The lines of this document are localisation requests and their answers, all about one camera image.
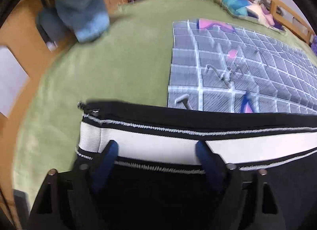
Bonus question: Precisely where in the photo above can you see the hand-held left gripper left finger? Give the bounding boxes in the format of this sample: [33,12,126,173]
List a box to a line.
[29,140,120,230]

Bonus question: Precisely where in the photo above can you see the light blue fluffy blanket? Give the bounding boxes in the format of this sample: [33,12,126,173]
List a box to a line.
[45,0,135,43]

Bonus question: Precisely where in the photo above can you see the grey checked printed blanket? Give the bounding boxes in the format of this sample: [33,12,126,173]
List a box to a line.
[167,18,317,115]

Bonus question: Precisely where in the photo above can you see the green bed sheet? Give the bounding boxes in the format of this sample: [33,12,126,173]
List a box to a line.
[12,0,317,201]

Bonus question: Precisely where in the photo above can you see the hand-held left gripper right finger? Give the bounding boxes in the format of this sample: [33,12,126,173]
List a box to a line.
[196,141,286,230]

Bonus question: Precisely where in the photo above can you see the colourful printed pillow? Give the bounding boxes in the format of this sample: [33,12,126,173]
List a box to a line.
[213,0,286,33]

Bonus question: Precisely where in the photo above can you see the black pants with white waistband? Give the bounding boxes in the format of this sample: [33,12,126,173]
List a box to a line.
[75,100,317,230]

